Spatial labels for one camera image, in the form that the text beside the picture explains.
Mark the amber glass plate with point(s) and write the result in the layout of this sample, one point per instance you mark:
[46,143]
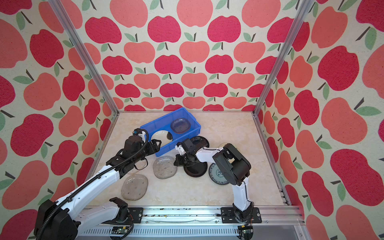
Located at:
[180,126]

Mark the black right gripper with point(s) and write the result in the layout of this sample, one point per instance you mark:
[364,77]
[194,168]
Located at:
[186,164]

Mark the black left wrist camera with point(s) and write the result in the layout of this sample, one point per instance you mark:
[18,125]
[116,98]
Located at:
[132,145]

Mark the black round plate rear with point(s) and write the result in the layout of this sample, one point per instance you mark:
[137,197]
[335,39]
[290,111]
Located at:
[200,141]

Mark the aluminium right corner post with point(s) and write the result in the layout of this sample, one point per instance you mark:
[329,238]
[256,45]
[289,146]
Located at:
[287,45]

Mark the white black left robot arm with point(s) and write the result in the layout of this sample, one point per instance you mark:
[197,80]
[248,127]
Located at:
[65,218]

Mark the black round plate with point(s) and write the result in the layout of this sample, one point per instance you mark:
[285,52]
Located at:
[197,170]
[200,141]

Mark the blue plastic bin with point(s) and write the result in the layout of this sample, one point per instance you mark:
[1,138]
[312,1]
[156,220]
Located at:
[164,123]

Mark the white floral round plate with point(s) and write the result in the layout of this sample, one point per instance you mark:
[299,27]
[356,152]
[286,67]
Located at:
[164,136]

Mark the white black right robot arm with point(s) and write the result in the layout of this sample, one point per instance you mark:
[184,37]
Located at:
[233,165]

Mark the black round plate front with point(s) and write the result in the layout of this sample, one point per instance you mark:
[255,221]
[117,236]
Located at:
[197,170]

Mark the clear glass plate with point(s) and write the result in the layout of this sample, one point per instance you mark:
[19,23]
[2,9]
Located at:
[164,167]
[135,187]
[134,171]

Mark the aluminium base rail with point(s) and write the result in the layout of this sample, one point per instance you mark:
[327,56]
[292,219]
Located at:
[171,222]

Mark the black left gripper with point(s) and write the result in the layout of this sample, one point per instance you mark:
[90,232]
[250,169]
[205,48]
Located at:
[156,148]

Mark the aluminium corner post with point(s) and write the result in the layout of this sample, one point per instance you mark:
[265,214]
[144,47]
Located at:
[287,45]
[71,31]

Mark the aluminium left corner post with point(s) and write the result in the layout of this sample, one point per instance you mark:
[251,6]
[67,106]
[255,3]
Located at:
[71,31]

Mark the blue patterned round plate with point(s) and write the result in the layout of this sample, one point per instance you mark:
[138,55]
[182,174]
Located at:
[216,175]

